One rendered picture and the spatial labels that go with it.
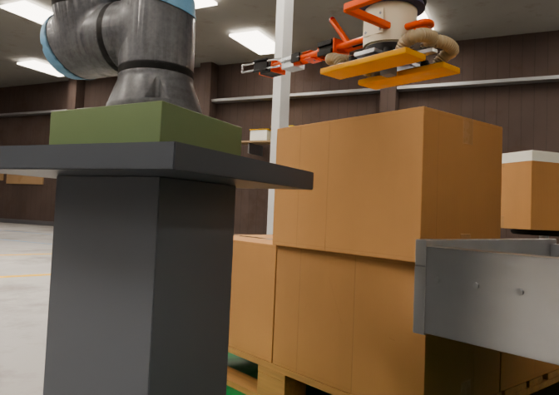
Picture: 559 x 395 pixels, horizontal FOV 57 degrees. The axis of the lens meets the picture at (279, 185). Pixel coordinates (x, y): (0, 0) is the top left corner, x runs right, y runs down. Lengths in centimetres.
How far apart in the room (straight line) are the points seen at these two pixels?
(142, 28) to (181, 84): 13
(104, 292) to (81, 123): 31
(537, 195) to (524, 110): 725
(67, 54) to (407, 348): 108
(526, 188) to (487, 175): 128
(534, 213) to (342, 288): 153
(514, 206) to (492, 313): 185
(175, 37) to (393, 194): 70
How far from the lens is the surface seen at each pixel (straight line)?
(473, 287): 115
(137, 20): 107
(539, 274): 109
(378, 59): 160
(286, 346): 179
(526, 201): 290
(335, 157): 157
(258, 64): 216
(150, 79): 102
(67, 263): 105
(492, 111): 1013
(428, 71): 173
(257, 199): 1131
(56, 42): 122
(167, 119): 92
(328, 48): 189
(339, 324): 160
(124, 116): 96
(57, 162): 88
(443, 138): 145
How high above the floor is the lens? 66
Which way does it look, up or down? 3 degrees up
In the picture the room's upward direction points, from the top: 2 degrees clockwise
